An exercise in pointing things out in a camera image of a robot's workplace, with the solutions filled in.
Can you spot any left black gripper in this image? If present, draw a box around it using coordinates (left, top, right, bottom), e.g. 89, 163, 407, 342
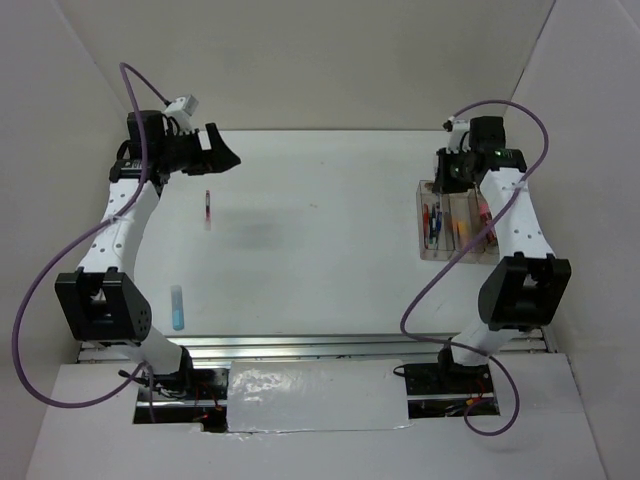
159, 123, 242, 176

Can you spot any red gel pen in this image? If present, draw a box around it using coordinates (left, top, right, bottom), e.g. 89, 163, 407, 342
422, 203, 431, 245

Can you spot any green gel pen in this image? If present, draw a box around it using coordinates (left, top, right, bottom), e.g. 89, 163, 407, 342
429, 203, 439, 248

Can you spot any yellow cap highlighter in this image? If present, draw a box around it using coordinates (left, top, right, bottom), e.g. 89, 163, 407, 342
457, 221, 471, 249

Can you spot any pink cap highlighter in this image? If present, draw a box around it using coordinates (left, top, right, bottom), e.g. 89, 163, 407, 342
478, 199, 498, 247

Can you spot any blue cap highlighter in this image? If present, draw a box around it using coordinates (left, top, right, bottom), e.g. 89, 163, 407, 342
170, 285, 185, 331

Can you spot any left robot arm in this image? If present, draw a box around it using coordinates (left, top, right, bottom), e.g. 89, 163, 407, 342
54, 110, 241, 399

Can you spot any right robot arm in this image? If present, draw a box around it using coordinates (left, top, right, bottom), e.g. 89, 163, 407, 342
433, 116, 572, 392

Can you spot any clear container middle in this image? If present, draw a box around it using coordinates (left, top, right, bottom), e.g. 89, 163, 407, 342
444, 190, 481, 259

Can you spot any clear container left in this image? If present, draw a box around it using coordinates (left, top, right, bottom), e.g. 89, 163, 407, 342
416, 180, 455, 261

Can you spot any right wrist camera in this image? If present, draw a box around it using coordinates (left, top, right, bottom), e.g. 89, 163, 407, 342
443, 116, 470, 152

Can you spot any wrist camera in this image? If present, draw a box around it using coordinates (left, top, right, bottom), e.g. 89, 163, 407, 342
164, 95, 199, 133
443, 116, 470, 152

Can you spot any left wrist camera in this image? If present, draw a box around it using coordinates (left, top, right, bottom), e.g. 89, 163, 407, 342
164, 95, 199, 133

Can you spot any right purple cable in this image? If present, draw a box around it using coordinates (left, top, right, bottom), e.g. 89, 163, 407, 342
400, 99, 551, 435

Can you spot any purple cable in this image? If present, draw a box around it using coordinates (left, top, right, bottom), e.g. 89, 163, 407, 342
10, 62, 169, 409
400, 99, 551, 435

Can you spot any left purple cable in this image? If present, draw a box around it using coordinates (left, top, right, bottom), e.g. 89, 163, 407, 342
10, 62, 169, 409

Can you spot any aluminium frame rail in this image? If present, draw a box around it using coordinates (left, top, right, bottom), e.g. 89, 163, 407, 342
77, 334, 551, 361

